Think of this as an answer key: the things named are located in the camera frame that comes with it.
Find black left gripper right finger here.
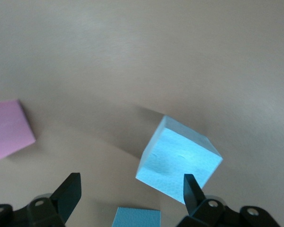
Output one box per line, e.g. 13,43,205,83
177,174,281,227

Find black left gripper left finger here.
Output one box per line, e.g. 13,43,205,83
0,172,82,227

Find blue foam cube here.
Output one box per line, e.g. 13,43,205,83
135,115,223,204
111,207,161,227

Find pink foam cube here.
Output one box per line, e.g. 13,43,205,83
0,99,36,163

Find brown table mat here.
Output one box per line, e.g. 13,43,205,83
0,0,284,227

